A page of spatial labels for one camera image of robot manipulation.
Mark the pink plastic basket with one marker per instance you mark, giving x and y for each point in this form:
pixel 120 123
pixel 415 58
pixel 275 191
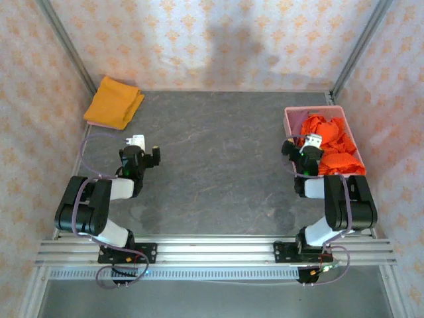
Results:
pixel 346 116

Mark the aluminium extrusion rail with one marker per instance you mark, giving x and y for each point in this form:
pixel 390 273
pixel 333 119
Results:
pixel 215 252

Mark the folded yellow t-shirt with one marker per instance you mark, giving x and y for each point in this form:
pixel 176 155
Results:
pixel 114 102

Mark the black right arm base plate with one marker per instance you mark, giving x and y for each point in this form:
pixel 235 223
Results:
pixel 285 252

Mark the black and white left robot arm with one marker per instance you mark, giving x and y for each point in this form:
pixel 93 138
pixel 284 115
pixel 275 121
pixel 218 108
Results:
pixel 89 205

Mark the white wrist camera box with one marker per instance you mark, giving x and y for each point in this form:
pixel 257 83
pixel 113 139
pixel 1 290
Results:
pixel 313 140
pixel 137 140

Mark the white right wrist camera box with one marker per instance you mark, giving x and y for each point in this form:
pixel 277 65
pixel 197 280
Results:
pixel 313 140

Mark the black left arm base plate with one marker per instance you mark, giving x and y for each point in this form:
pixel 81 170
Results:
pixel 149 252

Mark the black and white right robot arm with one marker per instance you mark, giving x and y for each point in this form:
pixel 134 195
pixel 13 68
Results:
pixel 359 208

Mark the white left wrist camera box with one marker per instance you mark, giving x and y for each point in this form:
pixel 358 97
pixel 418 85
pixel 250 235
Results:
pixel 137 140

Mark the orange t-shirt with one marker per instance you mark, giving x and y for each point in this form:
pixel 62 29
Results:
pixel 342 162
pixel 323 127

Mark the aluminium frame post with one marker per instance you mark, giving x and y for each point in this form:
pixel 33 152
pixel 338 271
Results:
pixel 361 49
pixel 68 46

